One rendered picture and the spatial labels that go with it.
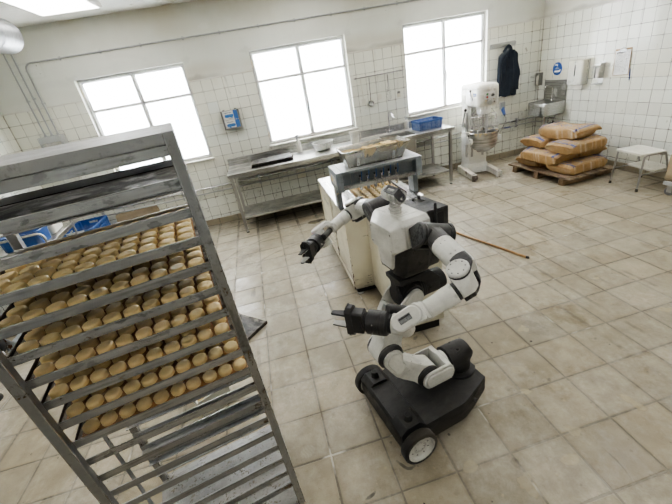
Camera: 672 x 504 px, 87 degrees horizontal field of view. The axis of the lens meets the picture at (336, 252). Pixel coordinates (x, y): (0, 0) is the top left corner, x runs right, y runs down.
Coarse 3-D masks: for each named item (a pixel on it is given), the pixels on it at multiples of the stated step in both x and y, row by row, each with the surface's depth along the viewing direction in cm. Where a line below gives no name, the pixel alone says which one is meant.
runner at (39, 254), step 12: (156, 216) 100; (168, 216) 102; (180, 216) 103; (120, 228) 98; (132, 228) 99; (144, 228) 100; (72, 240) 94; (84, 240) 95; (96, 240) 96; (108, 240) 97; (36, 252) 92; (48, 252) 93; (60, 252) 94; (0, 264) 89; (12, 264) 90; (24, 264) 92
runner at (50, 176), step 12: (120, 156) 92; (132, 156) 93; (144, 156) 94; (156, 156) 95; (60, 168) 88; (72, 168) 88; (84, 168) 90; (96, 168) 91; (108, 168) 92; (12, 180) 85; (24, 180) 86; (36, 180) 86; (48, 180) 87; (60, 180) 88; (0, 192) 84
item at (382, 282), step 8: (368, 224) 295; (368, 232) 302; (376, 248) 288; (376, 256) 295; (376, 264) 302; (440, 264) 251; (376, 272) 310; (384, 272) 281; (376, 280) 318; (384, 280) 288; (384, 288) 295; (424, 296) 260; (432, 320) 271; (416, 328) 275; (424, 328) 276
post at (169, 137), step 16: (176, 144) 93; (176, 160) 95; (192, 192) 99; (192, 208) 101; (208, 240) 106; (208, 256) 107; (224, 288) 113; (240, 320) 119; (240, 336) 122; (256, 368) 129; (256, 384) 131; (272, 416) 140; (288, 464) 154
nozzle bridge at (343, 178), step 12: (408, 156) 290; (420, 156) 287; (336, 168) 295; (348, 168) 288; (360, 168) 282; (372, 168) 283; (384, 168) 294; (408, 168) 299; (420, 168) 292; (336, 180) 283; (348, 180) 292; (372, 180) 293; (384, 180) 293; (408, 180) 318; (336, 192) 297
